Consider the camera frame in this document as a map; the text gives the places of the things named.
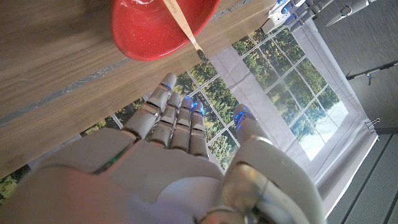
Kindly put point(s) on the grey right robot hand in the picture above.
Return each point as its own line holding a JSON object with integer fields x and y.
{"x": 155, "y": 174}

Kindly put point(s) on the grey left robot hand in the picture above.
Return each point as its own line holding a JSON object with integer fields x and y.
{"x": 289, "y": 15}

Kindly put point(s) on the wooden toothbrush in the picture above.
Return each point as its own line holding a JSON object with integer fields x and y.
{"x": 182, "y": 20}

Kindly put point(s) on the red bowl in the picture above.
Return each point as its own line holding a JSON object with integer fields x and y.
{"x": 146, "y": 28}

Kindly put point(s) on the printed window backdrop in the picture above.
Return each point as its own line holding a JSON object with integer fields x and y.
{"x": 280, "y": 93}

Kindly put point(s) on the black backdrop stand bar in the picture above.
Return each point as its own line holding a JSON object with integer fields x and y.
{"x": 373, "y": 71}

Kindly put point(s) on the metal binder clip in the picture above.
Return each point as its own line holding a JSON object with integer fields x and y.
{"x": 372, "y": 123}

